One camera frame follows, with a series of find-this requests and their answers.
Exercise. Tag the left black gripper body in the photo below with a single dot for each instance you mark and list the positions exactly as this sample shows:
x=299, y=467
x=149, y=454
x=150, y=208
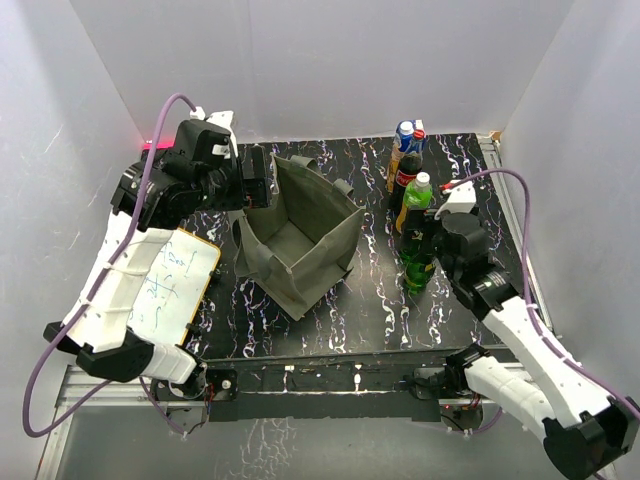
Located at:
x=254, y=191

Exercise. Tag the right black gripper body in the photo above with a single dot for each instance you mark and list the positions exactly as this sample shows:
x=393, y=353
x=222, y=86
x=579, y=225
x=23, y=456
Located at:
x=433, y=241

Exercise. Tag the green tea bottle white cap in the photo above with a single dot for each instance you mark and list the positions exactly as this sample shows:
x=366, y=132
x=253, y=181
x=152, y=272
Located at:
x=418, y=193

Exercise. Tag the grey canvas bag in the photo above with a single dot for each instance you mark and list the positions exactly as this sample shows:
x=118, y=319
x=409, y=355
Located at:
x=301, y=245

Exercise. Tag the cola bottle red cap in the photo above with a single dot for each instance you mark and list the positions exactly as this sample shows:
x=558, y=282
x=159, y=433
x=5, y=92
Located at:
x=409, y=166

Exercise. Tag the blue top juice carton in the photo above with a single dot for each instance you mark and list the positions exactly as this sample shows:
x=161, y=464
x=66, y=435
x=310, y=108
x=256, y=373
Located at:
x=404, y=133

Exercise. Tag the dark green glass bottle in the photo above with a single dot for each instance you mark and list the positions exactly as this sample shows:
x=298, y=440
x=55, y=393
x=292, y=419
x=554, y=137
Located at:
x=413, y=223

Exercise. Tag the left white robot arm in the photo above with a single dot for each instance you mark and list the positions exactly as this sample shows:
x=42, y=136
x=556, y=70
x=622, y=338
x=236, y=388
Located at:
x=201, y=171

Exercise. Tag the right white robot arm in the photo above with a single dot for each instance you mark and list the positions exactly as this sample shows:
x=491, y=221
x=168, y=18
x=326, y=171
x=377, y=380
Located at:
x=582, y=427

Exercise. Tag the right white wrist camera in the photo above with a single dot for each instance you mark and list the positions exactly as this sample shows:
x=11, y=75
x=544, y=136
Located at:
x=459, y=197

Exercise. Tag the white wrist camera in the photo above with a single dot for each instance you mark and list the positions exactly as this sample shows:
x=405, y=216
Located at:
x=459, y=197
x=225, y=120

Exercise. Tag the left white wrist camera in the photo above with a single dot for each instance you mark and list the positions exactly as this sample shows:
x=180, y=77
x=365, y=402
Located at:
x=225, y=120

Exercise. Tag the aluminium frame rail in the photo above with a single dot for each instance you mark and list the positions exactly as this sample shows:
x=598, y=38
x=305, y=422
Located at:
x=593, y=438

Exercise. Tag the white board orange frame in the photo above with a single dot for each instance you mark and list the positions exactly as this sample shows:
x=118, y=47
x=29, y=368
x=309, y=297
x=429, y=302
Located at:
x=173, y=289

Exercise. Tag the black front mounting rail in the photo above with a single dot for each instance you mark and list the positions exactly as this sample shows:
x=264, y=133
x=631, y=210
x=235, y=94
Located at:
x=390, y=384

